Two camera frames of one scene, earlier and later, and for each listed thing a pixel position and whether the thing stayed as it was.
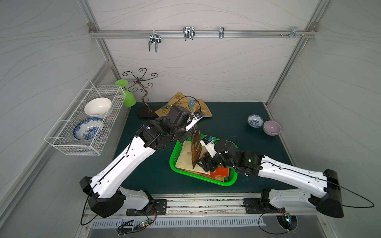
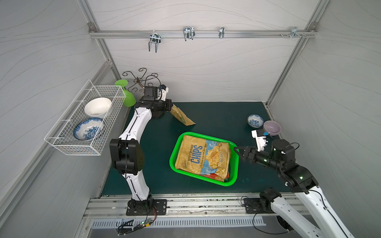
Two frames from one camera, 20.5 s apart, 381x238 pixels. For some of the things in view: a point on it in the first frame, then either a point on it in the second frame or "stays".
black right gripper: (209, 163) -> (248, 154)
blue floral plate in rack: (87, 129) stays
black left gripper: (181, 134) -> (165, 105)
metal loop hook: (189, 32) stays
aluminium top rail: (293, 33) stays
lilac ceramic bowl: (272, 128) stays
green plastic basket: (233, 172) stays
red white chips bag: (219, 173) stays
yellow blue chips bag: (193, 105) -> (203, 156)
